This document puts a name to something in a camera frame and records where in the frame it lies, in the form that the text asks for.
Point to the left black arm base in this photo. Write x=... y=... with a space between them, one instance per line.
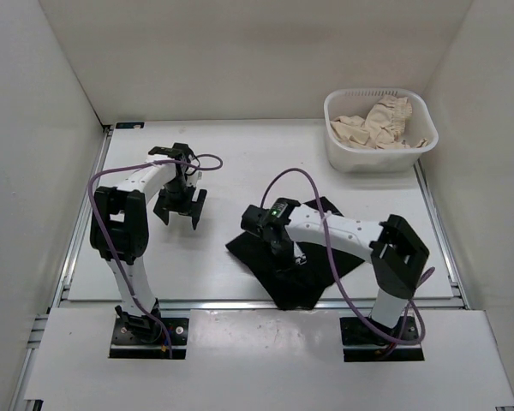
x=141 y=338

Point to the beige trousers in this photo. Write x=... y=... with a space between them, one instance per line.
x=382 y=129

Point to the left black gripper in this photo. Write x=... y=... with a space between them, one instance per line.
x=164 y=205

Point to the left aluminium table rail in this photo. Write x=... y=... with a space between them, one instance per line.
x=67 y=268

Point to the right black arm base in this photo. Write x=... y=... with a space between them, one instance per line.
x=361 y=345

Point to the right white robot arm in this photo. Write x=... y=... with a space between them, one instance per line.
x=391 y=247

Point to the black trousers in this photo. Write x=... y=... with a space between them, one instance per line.
x=299 y=286

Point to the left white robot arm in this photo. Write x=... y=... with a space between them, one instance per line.
x=119 y=228

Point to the dark label sticker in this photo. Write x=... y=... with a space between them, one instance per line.
x=129 y=125

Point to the front aluminium table rail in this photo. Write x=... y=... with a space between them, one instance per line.
x=240 y=304

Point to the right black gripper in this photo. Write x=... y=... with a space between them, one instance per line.
x=285 y=265

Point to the white plastic basket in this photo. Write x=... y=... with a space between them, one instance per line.
x=358 y=102

